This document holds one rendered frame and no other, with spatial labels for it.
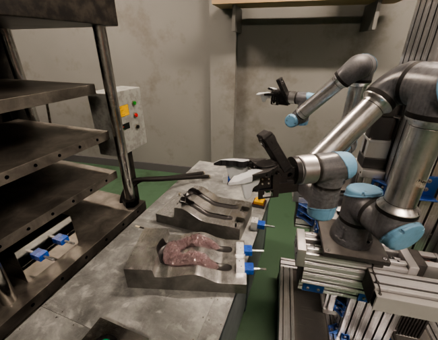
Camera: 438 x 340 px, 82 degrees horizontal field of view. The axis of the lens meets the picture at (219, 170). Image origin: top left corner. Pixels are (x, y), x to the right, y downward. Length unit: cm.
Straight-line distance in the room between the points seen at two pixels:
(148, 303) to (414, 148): 105
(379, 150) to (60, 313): 141
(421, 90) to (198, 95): 283
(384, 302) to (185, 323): 70
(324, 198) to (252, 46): 264
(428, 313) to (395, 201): 44
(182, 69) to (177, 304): 280
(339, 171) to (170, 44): 299
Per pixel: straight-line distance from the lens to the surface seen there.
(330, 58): 321
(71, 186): 157
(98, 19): 142
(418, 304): 116
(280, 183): 64
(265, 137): 59
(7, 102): 128
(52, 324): 125
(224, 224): 133
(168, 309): 114
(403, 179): 87
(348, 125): 84
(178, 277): 112
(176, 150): 371
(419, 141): 84
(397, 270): 121
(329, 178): 69
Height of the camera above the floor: 172
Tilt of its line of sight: 26 degrees down
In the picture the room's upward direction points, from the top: straight up
